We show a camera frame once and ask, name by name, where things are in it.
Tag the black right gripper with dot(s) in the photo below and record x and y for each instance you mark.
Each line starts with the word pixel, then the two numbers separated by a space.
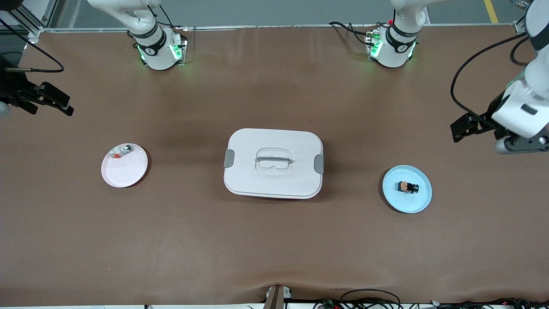
pixel 9 88

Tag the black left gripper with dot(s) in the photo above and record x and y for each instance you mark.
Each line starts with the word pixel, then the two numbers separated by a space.
pixel 494 109

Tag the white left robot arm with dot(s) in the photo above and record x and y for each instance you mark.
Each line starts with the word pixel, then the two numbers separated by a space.
pixel 523 107

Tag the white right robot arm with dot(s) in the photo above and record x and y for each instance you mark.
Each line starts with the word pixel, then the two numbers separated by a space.
pixel 158 47

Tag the white lidded storage box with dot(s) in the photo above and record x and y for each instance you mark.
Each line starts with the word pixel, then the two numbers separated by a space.
pixel 274 180

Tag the round light blue plate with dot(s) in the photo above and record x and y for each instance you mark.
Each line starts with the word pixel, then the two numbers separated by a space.
pixel 411 204

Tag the round pink plate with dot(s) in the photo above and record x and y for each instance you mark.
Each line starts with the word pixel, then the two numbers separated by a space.
pixel 124 171

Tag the aluminium frame post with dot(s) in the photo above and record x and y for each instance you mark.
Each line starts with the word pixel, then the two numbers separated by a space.
pixel 34 32
pixel 520 28

